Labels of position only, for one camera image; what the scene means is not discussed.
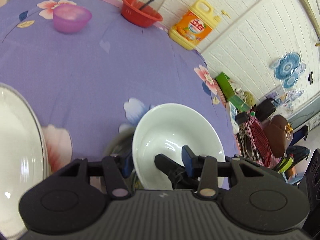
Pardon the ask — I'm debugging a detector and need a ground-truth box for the blue wall fan decoration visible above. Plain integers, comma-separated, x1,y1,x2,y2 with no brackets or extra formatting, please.
270,52,306,89

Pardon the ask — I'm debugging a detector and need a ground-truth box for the brown round object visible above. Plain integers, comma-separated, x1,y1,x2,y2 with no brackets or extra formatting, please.
263,115,293,158

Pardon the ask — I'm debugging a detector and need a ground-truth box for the black small bag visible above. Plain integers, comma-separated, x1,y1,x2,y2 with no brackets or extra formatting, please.
255,98,277,122

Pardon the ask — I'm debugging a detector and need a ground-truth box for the red mesh bag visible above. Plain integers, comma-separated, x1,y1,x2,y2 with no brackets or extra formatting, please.
246,115,274,168

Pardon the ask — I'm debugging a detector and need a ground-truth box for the pink translucent plastic bowl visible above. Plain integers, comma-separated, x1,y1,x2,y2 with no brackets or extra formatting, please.
53,4,92,34

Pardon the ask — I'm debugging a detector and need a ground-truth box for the yellow dish soap bottle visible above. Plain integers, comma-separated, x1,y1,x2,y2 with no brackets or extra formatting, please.
168,0,231,50

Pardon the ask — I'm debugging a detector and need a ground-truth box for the stainless steel bowl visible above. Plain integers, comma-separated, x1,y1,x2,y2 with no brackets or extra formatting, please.
104,127,144,193

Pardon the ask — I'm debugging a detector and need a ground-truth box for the green box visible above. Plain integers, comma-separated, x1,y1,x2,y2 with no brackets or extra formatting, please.
215,72,251,112

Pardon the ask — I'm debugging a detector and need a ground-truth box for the red plastic basket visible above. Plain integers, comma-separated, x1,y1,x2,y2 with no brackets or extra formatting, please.
121,0,163,28

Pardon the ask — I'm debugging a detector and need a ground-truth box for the white red patterned ceramic bowl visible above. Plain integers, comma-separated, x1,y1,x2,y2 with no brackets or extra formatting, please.
132,103,225,190

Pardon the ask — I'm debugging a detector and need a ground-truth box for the white plate dark rim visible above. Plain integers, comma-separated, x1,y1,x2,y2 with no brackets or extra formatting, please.
1,84,49,239

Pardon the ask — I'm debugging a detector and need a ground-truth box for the purple floral tablecloth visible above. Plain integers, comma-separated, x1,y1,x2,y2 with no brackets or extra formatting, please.
1,0,238,176

